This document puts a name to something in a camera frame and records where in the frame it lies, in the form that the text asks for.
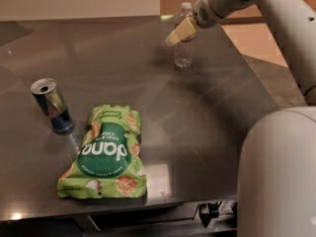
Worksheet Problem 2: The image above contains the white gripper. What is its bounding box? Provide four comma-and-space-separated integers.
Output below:
165, 0, 226, 46

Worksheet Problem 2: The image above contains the clear plastic water bottle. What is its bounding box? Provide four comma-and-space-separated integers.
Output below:
174, 2, 196, 68

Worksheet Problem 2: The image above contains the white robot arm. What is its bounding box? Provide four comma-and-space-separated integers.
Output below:
191, 0, 316, 237

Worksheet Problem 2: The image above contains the green rice chip bag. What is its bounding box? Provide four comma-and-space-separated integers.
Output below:
57, 105, 146, 198

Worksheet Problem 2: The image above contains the blue silver drink can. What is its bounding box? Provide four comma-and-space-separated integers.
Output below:
31, 78, 74, 134

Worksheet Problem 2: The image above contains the black clamp under table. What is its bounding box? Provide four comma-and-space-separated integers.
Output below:
198, 199, 237, 228

